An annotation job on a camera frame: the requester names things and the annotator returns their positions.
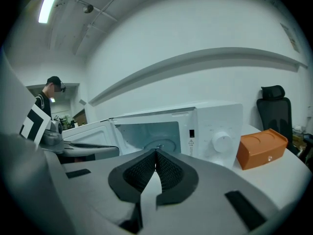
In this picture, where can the white microwave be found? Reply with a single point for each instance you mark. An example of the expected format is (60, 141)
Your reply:
(215, 121)

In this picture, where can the white ceiling tube light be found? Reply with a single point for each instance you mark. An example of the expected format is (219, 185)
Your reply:
(49, 5)

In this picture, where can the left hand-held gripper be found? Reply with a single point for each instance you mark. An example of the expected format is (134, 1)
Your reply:
(14, 106)

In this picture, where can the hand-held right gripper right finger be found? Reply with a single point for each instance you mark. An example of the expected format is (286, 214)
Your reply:
(207, 199)

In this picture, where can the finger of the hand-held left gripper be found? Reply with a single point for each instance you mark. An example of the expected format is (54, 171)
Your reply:
(102, 152)

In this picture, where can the dark ceiling dome camera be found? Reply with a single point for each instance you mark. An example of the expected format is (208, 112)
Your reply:
(88, 8)

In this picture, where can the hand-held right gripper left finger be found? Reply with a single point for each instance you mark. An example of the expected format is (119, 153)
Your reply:
(97, 185)

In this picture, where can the orange plastic box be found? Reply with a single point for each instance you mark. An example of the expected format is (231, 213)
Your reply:
(261, 150)

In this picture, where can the white flower bouquet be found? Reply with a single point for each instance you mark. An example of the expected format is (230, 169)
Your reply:
(66, 117)

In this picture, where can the brown wooden door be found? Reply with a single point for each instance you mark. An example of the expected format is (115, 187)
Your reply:
(82, 117)

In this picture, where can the black office chair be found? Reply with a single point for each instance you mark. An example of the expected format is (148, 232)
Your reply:
(274, 116)

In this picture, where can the wall notice paper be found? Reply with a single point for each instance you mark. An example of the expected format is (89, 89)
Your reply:
(290, 37)

